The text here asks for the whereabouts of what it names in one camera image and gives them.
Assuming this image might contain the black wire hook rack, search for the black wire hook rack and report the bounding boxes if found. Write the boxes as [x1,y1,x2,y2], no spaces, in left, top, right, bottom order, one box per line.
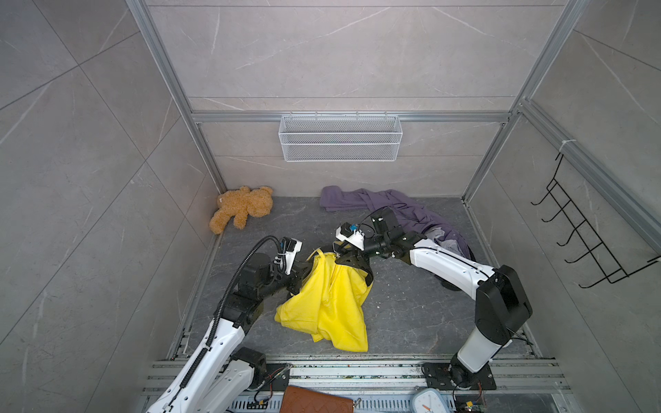
[530,154,660,289]

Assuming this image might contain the purple jacket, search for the purple jacket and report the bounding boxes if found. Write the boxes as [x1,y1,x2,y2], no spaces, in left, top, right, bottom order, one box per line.
[319,186,474,258]

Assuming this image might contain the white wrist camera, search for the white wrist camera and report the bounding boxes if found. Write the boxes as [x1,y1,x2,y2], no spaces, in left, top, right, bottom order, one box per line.
[280,237,302,275]
[336,222,365,251]

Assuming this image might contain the brown teddy bear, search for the brown teddy bear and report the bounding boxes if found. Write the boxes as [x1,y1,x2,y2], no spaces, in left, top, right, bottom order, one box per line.
[209,186,274,235]

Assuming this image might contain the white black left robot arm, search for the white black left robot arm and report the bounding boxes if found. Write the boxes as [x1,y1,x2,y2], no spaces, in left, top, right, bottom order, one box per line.
[145,236,312,412]

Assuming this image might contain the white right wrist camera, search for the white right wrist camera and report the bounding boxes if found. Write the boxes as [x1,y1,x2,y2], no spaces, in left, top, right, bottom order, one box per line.
[336,222,365,251]

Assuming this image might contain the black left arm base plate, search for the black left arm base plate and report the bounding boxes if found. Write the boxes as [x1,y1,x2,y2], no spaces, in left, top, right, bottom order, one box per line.
[246,363,292,392]

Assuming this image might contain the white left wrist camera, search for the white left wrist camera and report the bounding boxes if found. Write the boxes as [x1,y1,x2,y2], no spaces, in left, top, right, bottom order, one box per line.
[280,237,302,275]

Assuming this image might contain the yellow trousers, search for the yellow trousers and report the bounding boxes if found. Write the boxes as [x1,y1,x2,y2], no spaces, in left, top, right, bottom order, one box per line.
[275,250,371,353]

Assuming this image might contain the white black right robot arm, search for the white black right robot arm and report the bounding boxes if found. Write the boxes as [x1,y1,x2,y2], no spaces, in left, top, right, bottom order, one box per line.
[333,208,533,389]

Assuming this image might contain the brown leather wallet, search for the brown leather wallet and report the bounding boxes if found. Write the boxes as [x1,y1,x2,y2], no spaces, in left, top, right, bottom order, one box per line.
[280,385,355,413]

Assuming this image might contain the white wire mesh basket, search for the white wire mesh basket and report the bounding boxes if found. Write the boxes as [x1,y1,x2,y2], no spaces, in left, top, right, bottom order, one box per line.
[278,115,403,163]

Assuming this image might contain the white clock at bottom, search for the white clock at bottom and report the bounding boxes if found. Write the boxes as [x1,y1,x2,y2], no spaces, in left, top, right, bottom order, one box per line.
[410,388,451,413]

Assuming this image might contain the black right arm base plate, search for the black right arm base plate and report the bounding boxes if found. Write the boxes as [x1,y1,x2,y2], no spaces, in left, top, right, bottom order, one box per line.
[422,362,497,391]

